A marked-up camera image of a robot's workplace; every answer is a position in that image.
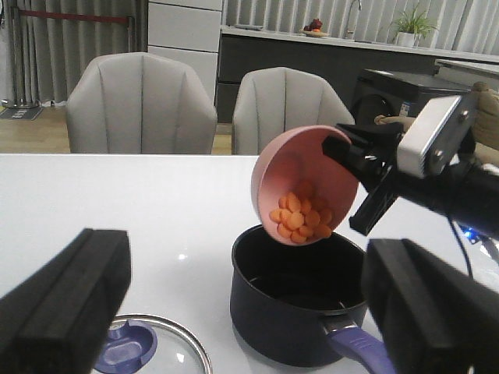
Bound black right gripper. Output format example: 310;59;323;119
322;122;498;238

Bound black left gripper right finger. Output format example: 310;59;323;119
361;238;498;373

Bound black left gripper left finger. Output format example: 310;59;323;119
1;228;131;373

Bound pink bowl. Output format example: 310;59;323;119
251;125;359;246

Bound glass lid blue knob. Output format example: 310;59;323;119
93;313;214;374

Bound orange ham slices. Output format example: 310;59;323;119
268;180;334;244

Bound dark kitchen counter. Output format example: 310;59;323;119
215;26;498;123

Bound right grey chair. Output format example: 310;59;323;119
232;67;355;155

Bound grey chair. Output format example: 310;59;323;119
232;67;355;155
66;52;217;154

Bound dark blue saucepan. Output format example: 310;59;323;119
230;225;395;373

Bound silver faucet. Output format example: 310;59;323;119
343;0;363;40

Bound potted green plant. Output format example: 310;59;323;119
391;2;438;48

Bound fruit plate on counter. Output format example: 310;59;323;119
300;18;329;37

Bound left grey chair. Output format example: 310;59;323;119
66;52;217;154

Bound white cabinet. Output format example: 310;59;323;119
147;1;223;99

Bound red barrier belt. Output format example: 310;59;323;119
19;9;134;24

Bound black cable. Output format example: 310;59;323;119
448;216;499;281

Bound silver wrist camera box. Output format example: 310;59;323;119
396;93;478;179

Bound barrier post stand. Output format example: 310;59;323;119
2;5;41;111

